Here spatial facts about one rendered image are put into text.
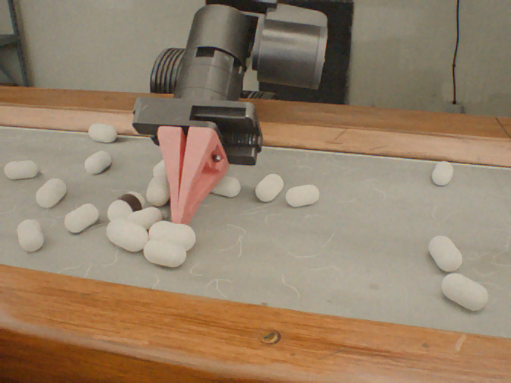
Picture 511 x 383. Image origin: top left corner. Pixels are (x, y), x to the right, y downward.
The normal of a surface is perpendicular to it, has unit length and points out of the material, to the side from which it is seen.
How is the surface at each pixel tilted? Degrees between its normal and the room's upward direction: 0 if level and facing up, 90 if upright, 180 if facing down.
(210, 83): 46
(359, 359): 0
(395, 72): 90
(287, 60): 87
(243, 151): 42
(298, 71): 105
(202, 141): 63
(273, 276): 0
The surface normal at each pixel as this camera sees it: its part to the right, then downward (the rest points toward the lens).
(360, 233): 0.00, -0.89
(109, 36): -0.18, 0.48
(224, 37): 0.38, -0.27
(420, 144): -0.15, -0.32
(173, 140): -0.19, 0.00
